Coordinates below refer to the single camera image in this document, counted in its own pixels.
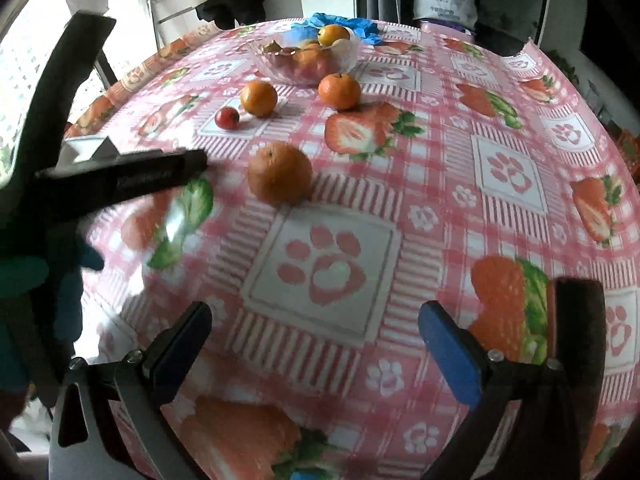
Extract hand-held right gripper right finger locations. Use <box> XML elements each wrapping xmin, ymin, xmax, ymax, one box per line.
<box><xmin>418</xmin><ymin>301</ymin><xmax>583</xmax><ymax>480</ymax></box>

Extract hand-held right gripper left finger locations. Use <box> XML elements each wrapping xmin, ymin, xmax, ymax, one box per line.
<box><xmin>47</xmin><ymin>301</ymin><xmax>214</xmax><ymax>480</ymax></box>

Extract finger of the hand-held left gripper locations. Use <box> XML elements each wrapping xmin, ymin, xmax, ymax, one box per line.
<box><xmin>0</xmin><ymin>12</ymin><xmax>117</xmax><ymax>186</ymax></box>
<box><xmin>35</xmin><ymin>148</ymin><xmax>209</xmax><ymax>221</ymax></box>

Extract white rectangular box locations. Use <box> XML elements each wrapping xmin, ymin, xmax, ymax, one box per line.
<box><xmin>64</xmin><ymin>136</ymin><xmax>120</xmax><ymax>163</ymax></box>

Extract orange mandarin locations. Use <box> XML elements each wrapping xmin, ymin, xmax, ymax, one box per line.
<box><xmin>240</xmin><ymin>80</ymin><xmax>279</xmax><ymax>118</ymax></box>
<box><xmin>247</xmin><ymin>141</ymin><xmax>314</xmax><ymax>206</ymax></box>
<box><xmin>295</xmin><ymin>42</ymin><xmax>323</xmax><ymax>66</ymax></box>
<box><xmin>317</xmin><ymin>24</ymin><xmax>351</xmax><ymax>47</ymax></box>
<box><xmin>318</xmin><ymin>72</ymin><xmax>362</xmax><ymax>112</ymax></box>

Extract person's left hand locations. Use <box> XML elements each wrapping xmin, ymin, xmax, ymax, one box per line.
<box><xmin>0</xmin><ymin>246</ymin><xmax>106</xmax><ymax>345</ymax></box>

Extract red cherry tomato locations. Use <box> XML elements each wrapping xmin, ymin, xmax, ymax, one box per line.
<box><xmin>214</xmin><ymin>106</ymin><xmax>241</xmax><ymax>131</ymax></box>

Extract white cabinet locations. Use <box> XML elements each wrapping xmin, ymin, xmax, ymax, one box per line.
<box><xmin>150</xmin><ymin>0</ymin><xmax>201</xmax><ymax>36</ymax></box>

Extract dark object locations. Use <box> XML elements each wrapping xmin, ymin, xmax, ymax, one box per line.
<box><xmin>547</xmin><ymin>277</ymin><xmax>607</xmax><ymax>480</ymax></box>

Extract pink printed tablecloth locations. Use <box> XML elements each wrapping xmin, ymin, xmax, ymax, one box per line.
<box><xmin>65</xmin><ymin>17</ymin><xmax>640</xmax><ymax>480</ymax></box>

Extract clear plastic bowl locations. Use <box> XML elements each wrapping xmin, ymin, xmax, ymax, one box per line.
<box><xmin>247</xmin><ymin>25</ymin><xmax>361</xmax><ymax>86</ymax></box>

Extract blue disposable gloves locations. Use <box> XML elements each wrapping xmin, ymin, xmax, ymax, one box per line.
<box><xmin>292</xmin><ymin>11</ymin><xmax>386</xmax><ymax>46</ymax></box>

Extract purple packet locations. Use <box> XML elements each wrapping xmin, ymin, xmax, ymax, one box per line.
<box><xmin>420</xmin><ymin>19</ymin><xmax>473</xmax><ymax>33</ymax></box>

